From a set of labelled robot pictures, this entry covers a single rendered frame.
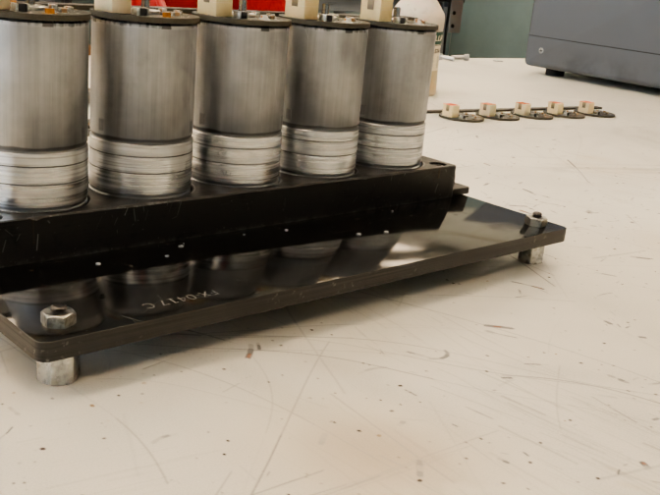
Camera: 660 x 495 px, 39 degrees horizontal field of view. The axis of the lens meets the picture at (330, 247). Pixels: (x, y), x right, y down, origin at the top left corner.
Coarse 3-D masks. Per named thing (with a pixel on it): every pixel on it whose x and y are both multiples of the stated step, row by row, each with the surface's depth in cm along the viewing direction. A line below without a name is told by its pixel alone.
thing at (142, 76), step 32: (96, 32) 21; (128, 32) 20; (160, 32) 20; (192, 32) 21; (96, 64) 21; (128, 64) 21; (160, 64) 21; (192, 64) 22; (96, 96) 21; (128, 96) 21; (160, 96) 21; (192, 96) 22; (96, 128) 21; (128, 128) 21; (160, 128) 21; (96, 160) 22; (128, 160) 21; (160, 160) 21; (128, 192) 21; (160, 192) 22
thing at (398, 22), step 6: (396, 18) 26; (402, 18) 26; (372, 24) 26; (378, 24) 26; (384, 24) 26; (390, 24) 26; (396, 24) 26; (402, 24) 26; (408, 24) 26; (426, 24) 27; (432, 24) 27
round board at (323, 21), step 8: (280, 16) 25; (320, 16) 24; (328, 16) 24; (336, 16) 26; (304, 24) 24; (312, 24) 24; (320, 24) 24; (328, 24) 24; (336, 24) 24; (344, 24) 24; (352, 24) 24; (360, 24) 24; (368, 24) 25
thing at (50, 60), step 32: (0, 32) 19; (32, 32) 19; (64, 32) 19; (0, 64) 19; (32, 64) 19; (64, 64) 19; (0, 96) 19; (32, 96) 19; (64, 96) 19; (0, 128) 19; (32, 128) 19; (64, 128) 20; (0, 160) 19; (32, 160) 19; (64, 160) 20; (0, 192) 20; (32, 192) 20; (64, 192) 20
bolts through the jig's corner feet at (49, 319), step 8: (528, 216) 26; (536, 216) 26; (544, 216) 26; (528, 224) 26; (536, 224) 26; (544, 224) 26; (56, 304) 17; (64, 304) 17; (40, 312) 17; (48, 312) 17; (56, 312) 17; (64, 312) 17; (72, 312) 17; (40, 320) 17; (48, 320) 16; (56, 320) 16; (64, 320) 16; (72, 320) 17; (56, 328) 16; (64, 328) 16
